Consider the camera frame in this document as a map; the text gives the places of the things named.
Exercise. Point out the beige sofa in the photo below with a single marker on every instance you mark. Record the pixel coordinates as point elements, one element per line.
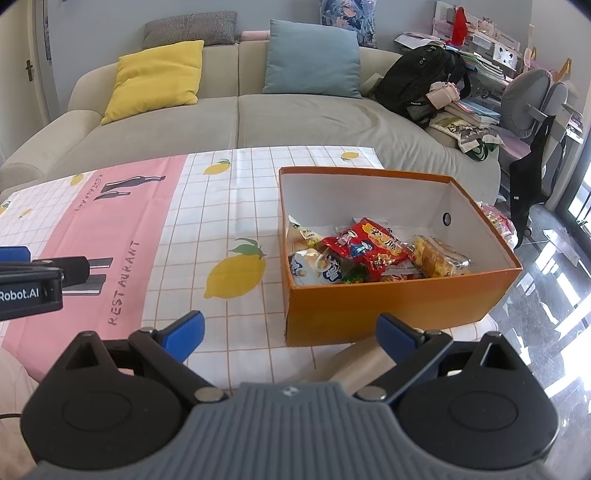
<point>300,120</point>

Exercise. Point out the light wooden board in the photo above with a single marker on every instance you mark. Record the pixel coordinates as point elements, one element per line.
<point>355,364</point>

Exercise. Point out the red hanging ornament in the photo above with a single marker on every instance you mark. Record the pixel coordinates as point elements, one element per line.
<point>457,27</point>

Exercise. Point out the black backpack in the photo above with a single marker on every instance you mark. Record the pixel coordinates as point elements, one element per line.
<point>411,78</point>

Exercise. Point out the printed tote bag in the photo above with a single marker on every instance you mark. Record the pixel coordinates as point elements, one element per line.
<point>466,134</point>

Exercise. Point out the orange cardboard box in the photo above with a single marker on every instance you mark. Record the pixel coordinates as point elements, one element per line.
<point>392,309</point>

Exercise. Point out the printed figure pillow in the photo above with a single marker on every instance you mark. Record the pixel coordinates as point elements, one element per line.
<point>348,18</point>

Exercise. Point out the red patterned snack bag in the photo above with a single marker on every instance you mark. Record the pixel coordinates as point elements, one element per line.
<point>496,221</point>

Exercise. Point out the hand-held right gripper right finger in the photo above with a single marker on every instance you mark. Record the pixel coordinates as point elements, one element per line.
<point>397,334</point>

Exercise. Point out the lemon pattern tablecloth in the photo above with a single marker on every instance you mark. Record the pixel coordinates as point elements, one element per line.
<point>207,207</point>

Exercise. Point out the pink pouch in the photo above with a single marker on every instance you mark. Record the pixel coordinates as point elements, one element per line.
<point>443,94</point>

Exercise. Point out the wall poster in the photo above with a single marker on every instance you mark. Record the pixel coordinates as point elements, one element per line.
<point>46,32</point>

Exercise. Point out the grey desk chair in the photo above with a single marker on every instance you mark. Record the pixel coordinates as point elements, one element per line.
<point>526,92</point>

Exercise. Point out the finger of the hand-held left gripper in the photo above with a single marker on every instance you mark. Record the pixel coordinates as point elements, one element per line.
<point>14,255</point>
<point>74,272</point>

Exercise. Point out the light blue pillow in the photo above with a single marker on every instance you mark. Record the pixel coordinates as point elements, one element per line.
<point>314,60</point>

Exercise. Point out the grey checked pillow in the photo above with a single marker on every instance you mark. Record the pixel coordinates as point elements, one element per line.
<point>189,27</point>

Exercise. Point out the pale pink clothing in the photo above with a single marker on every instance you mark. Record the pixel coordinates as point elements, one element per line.
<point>16,378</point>

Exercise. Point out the white packet of yellow puffs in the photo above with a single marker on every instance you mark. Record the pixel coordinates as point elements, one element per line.
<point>318,270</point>

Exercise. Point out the pink bolster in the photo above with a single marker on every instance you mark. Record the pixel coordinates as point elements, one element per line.
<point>251,36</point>

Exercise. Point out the red snack packet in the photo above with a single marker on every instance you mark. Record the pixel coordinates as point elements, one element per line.
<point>364,247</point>

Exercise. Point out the stack of books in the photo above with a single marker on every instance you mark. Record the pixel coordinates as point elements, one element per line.
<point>475,113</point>

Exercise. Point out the yellow pillow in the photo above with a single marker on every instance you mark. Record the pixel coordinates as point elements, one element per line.
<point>152,78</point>

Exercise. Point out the clear packet of yellow pastries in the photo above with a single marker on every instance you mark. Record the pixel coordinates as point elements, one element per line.
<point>438,258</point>

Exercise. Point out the black garment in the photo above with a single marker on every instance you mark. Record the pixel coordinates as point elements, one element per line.
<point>531,175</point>

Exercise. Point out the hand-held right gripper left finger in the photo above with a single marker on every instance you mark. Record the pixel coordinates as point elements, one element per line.
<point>184,334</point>

